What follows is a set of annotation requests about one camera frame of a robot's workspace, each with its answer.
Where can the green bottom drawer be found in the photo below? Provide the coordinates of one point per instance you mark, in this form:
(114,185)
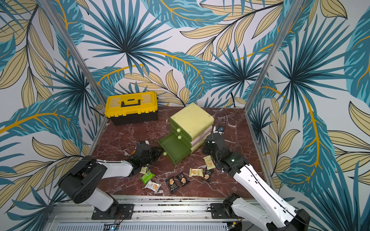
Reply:
(175,148)

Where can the yellow black toolbox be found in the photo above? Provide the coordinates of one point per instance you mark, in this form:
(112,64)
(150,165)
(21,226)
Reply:
(132,108)

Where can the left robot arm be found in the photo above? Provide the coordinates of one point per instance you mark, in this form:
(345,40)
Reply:
(81,182)

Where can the cream cookie packet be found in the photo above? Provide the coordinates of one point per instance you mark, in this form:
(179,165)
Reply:
(193,172)
(209,162)

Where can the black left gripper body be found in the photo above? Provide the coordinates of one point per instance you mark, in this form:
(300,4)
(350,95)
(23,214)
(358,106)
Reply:
(154,155)

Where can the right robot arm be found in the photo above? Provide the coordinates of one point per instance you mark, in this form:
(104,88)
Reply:
(260,190)

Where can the white orange snack packet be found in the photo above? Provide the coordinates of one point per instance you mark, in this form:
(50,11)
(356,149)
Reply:
(153,186)

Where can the black cookie packet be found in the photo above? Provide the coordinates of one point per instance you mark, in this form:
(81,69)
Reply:
(182,179)
(207,175)

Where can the aluminium front rail frame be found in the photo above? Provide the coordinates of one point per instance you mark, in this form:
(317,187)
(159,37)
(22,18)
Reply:
(158,213)

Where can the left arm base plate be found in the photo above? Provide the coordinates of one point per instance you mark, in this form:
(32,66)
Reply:
(115,212)

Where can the light green drawer cabinet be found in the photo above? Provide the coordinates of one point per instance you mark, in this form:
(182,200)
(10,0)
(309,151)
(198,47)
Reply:
(196,116)

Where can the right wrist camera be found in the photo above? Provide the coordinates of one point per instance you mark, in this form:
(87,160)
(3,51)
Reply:
(218,129)

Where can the green drawer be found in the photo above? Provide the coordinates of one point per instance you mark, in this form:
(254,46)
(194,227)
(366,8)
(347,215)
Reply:
(175,148)
(184,137)
(189,129)

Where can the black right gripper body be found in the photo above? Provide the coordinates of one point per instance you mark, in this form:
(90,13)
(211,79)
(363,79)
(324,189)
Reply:
(212,141)

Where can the green top drawer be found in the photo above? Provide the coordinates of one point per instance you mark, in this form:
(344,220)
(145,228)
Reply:
(189,129)

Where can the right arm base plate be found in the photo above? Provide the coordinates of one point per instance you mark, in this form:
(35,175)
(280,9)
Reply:
(221,211)

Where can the bright green snack packet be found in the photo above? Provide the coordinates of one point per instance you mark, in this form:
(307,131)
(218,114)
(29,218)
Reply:
(147,177)

